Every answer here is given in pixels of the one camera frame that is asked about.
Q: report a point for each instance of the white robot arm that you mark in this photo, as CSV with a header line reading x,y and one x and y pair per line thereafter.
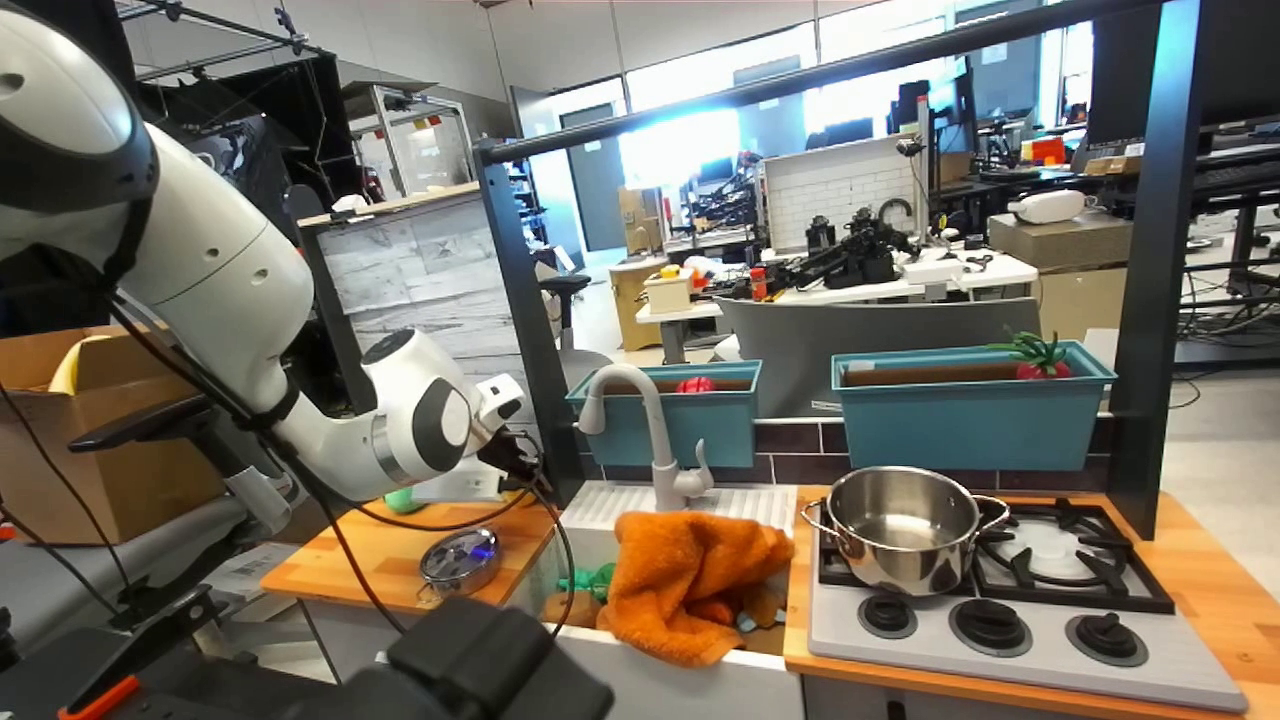
x,y
87,174

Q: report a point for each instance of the stainless steel pot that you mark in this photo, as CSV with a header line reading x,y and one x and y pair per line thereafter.
x,y
905,531

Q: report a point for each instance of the black stove grate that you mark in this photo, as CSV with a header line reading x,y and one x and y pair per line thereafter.
x,y
1061,555

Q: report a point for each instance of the grey toy stove top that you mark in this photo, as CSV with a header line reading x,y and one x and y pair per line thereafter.
x,y
1049,646

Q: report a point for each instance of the left teal planter box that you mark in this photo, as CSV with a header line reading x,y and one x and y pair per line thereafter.
x,y
711,416

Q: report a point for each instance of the teal planter box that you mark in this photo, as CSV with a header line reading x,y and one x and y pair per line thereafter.
x,y
711,416
968,409

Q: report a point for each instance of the grey sink faucet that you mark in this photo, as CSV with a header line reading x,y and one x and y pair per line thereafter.
x,y
670,481

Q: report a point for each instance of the green toy in sink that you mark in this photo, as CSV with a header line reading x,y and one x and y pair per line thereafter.
x,y
591,580

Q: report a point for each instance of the orange towel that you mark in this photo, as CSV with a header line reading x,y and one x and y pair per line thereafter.
x,y
681,579

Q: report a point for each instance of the brown toy in sink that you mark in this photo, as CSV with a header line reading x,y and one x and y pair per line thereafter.
x,y
569,609

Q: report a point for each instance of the green plush ball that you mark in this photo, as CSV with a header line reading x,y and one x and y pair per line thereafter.
x,y
407,501

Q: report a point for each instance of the white sink basin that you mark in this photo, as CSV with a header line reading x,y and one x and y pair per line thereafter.
x,y
744,685

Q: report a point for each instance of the right teal planter box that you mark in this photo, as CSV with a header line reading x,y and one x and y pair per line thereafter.
x,y
968,409

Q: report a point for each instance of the black padded object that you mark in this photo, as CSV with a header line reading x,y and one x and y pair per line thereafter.
x,y
498,665

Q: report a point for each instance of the black metal frame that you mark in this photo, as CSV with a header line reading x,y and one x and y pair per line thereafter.
x,y
1147,351

